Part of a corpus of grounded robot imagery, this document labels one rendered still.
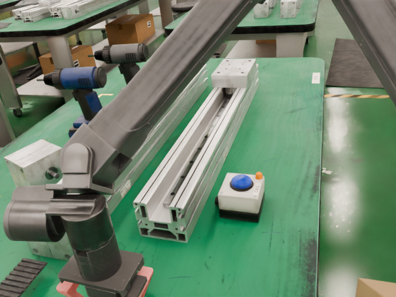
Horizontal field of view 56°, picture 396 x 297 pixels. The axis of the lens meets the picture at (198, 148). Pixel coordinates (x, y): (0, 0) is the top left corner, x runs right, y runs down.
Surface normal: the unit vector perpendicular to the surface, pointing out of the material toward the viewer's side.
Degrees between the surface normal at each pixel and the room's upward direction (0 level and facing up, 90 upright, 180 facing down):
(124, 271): 0
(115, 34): 90
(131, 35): 90
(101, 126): 45
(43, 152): 0
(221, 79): 90
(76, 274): 0
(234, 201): 90
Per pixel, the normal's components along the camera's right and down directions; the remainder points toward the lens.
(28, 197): -0.15, -0.22
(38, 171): 0.78, 0.25
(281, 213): -0.10, -0.86
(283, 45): -0.29, 0.51
